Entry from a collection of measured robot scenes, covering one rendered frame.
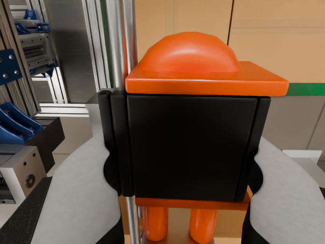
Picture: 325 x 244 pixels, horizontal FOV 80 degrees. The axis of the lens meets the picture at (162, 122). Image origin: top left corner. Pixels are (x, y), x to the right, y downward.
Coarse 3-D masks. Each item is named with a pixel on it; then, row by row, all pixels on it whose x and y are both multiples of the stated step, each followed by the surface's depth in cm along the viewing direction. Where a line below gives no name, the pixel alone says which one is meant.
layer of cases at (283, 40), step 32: (160, 0) 67; (192, 0) 66; (224, 0) 66; (256, 0) 65; (288, 0) 65; (320, 0) 64; (160, 32) 71; (224, 32) 70; (256, 32) 69; (288, 32) 69; (320, 32) 68; (288, 64) 74; (320, 64) 73
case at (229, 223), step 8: (248, 192) 47; (120, 200) 46; (120, 208) 44; (224, 216) 42; (232, 216) 42; (240, 216) 42; (128, 224) 41; (216, 224) 40; (224, 224) 40; (232, 224) 40; (240, 224) 40; (128, 232) 39; (216, 232) 39; (224, 232) 39; (232, 232) 39; (240, 232) 39; (128, 240) 39; (216, 240) 38; (224, 240) 38; (232, 240) 38; (240, 240) 38
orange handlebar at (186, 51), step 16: (192, 32) 10; (160, 48) 10; (176, 48) 10; (192, 48) 9; (208, 48) 10; (224, 48) 10; (144, 64) 10; (160, 64) 10; (176, 64) 10; (192, 64) 10; (208, 64) 10; (224, 64) 10; (144, 208) 15; (160, 208) 15; (144, 224) 16; (160, 224) 16; (192, 224) 16; (208, 224) 15; (160, 240) 16; (208, 240) 16
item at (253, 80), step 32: (256, 64) 12; (128, 96) 9; (160, 96) 9; (192, 96) 9; (224, 96) 9; (256, 96) 9; (160, 128) 10; (192, 128) 10; (224, 128) 10; (256, 128) 10; (160, 160) 11; (192, 160) 11; (224, 160) 11; (160, 192) 12; (192, 192) 12; (224, 192) 12
